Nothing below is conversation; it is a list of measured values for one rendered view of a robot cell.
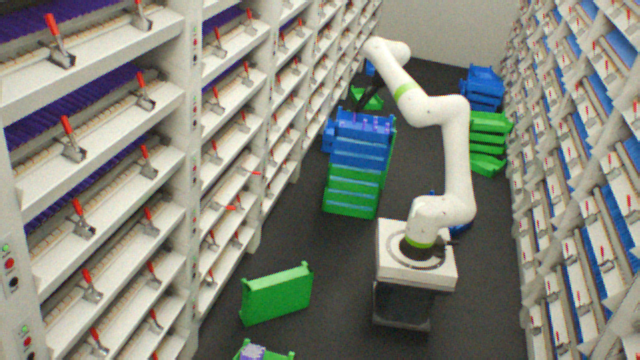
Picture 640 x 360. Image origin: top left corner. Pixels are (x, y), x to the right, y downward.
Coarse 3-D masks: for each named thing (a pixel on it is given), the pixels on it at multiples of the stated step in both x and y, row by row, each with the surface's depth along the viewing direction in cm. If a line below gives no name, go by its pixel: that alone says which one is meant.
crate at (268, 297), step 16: (288, 272) 221; (304, 272) 222; (256, 288) 211; (272, 288) 215; (288, 288) 220; (304, 288) 225; (256, 304) 215; (272, 304) 220; (288, 304) 226; (304, 304) 231; (256, 320) 220
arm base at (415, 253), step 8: (400, 240) 224; (440, 240) 220; (400, 248) 220; (408, 248) 217; (416, 248) 215; (424, 248) 215; (432, 248) 218; (440, 248) 219; (408, 256) 217; (416, 256) 216; (424, 256) 216; (440, 256) 219
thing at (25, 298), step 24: (0, 120) 81; (0, 144) 82; (0, 168) 84; (0, 192) 85; (0, 216) 86; (24, 240) 93; (24, 264) 95; (0, 288) 90; (24, 288) 96; (0, 312) 92; (24, 312) 98; (0, 336) 93
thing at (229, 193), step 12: (252, 144) 228; (252, 156) 229; (252, 168) 223; (216, 180) 207; (240, 180) 213; (228, 192) 204; (228, 204) 204; (204, 216) 189; (216, 216) 192; (204, 228) 185
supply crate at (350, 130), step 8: (344, 112) 286; (336, 120) 268; (344, 120) 287; (352, 120) 287; (360, 120) 287; (368, 120) 287; (384, 120) 286; (392, 120) 283; (336, 128) 269; (344, 128) 269; (352, 128) 268; (360, 128) 282; (368, 128) 283; (384, 128) 285; (392, 128) 275; (344, 136) 271; (352, 136) 271; (360, 136) 270; (368, 136) 270; (376, 136) 269; (384, 136) 269; (392, 136) 268
